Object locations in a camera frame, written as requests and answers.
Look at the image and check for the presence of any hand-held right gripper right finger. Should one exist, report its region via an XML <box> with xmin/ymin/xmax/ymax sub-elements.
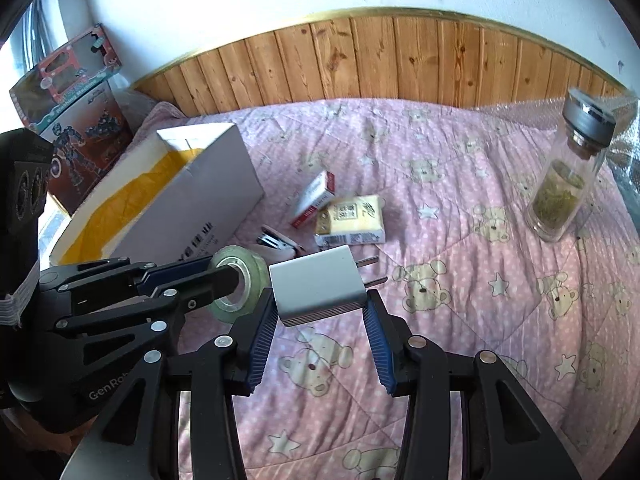
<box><xmin>362</xmin><ymin>290</ymin><xmax>583</xmax><ymax>480</ymax></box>

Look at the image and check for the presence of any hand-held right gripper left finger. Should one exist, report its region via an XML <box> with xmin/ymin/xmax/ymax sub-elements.
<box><xmin>60</xmin><ymin>287</ymin><xmax>278</xmax><ymax>480</ymax></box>

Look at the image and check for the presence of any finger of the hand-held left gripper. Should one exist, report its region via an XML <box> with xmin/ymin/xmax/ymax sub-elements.
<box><xmin>55</xmin><ymin>266</ymin><xmax>251</xmax><ymax>333</ymax></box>
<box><xmin>40</xmin><ymin>255</ymin><xmax>218</xmax><ymax>296</ymax></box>

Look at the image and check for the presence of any green tape roll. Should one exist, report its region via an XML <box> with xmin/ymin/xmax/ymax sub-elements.
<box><xmin>209</xmin><ymin>245</ymin><xmax>271</xmax><ymax>320</ymax></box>

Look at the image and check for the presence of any white charger plug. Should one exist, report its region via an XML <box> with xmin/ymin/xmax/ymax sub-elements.
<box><xmin>269</xmin><ymin>245</ymin><xmax>388</xmax><ymax>328</ymax></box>

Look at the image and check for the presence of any white cardboard box yellow tape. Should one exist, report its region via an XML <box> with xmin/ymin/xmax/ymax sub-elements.
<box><xmin>50</xmin><ymin>122</ymin><xmax>265</xmax><ymax>266</ymax></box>

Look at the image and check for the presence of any beige stapler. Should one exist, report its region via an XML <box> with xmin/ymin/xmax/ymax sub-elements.
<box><xmin>252</xmin><ymin>226</ymin><xmax>306</xmax><ymax>261</ymax></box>

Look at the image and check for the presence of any yellow tissue pack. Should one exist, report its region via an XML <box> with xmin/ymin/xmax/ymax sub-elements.
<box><xmin>314</xmin><ymin>195</ymin><xmax>387</xmax><ymax>250</ymax></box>

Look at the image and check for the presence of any red white cigarette pack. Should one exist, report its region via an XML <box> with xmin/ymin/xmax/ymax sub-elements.
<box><xmin>291</xmin><ymin>170</ymin><xmax>337</xmax><ymax>229</ymax></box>

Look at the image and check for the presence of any pink bear print blanket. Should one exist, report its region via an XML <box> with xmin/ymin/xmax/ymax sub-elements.
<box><xmin>120</xmin><ymin>97</ymin><xmax>640</xmax><ymax>480</ymax></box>

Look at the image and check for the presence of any robot toy box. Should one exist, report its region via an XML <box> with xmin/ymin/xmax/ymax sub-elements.
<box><xmin>37</xmin><ymin>80</ymin><xmax>135</xmax><ymax>213</ymax></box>

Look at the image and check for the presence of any red teal toy box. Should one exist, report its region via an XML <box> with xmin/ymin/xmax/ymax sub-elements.
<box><xmin>9</xmin><ymin>22</ymin><xmax>122</xmax><ymax>133</ymax></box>

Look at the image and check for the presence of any glass tea bottle metal lid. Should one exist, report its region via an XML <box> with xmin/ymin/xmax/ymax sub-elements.
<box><xmin>524</xmin><ymin>87</ymin><xmax>623</xmax><ymax>243</ymax></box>

